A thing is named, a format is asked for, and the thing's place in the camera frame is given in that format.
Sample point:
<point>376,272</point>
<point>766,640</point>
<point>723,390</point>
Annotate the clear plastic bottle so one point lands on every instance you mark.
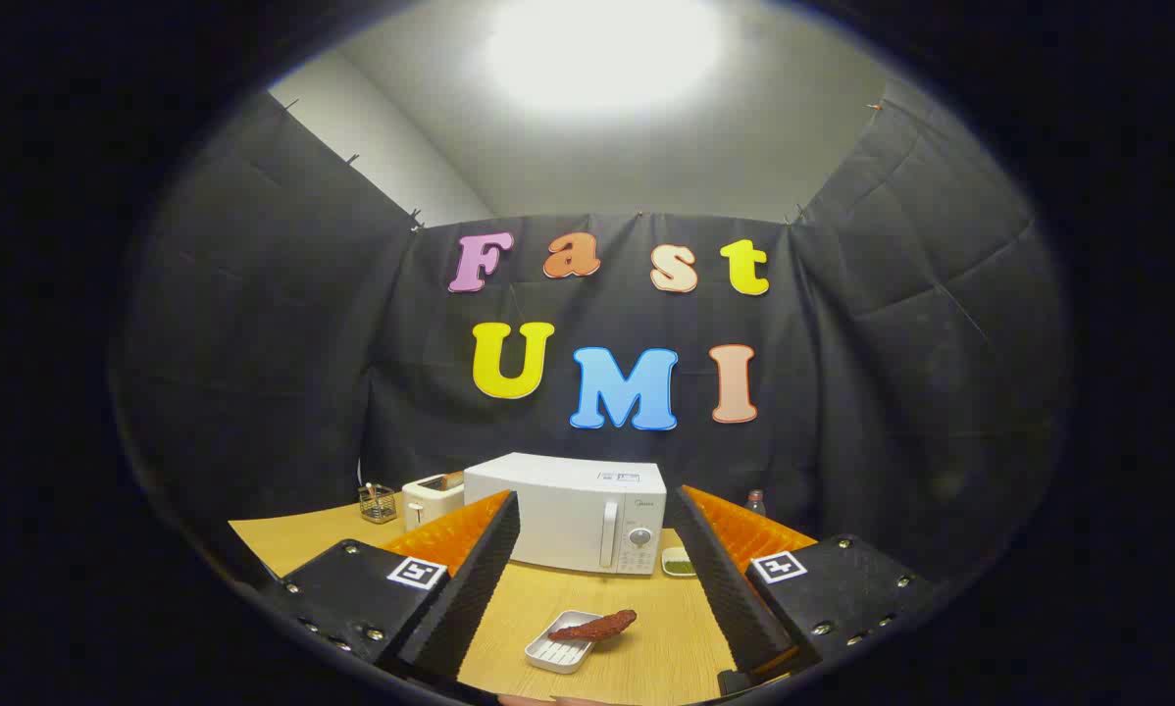
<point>755,504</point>

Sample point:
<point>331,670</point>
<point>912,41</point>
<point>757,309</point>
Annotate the small dish with green food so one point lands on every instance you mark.
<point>679,563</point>

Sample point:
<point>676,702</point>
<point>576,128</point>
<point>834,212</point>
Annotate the black backdrop cloth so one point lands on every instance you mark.
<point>254,343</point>

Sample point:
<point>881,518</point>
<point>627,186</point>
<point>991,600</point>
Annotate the white toaster oven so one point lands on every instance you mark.
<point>548,510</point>

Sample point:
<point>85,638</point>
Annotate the white pop-up toaster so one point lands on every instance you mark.
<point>429,505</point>

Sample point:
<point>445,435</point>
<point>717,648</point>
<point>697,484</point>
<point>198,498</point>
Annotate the red meat piece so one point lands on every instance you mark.
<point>592,628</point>

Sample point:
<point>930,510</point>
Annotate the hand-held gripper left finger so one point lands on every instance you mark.
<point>470,588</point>

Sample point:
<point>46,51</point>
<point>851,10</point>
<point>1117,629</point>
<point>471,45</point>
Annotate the white rectangular tray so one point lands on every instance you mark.
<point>553,655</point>

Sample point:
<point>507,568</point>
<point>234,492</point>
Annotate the ceiling light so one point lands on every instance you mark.
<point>602,49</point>

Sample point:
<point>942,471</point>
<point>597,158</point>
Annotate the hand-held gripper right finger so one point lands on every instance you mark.
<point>730,588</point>

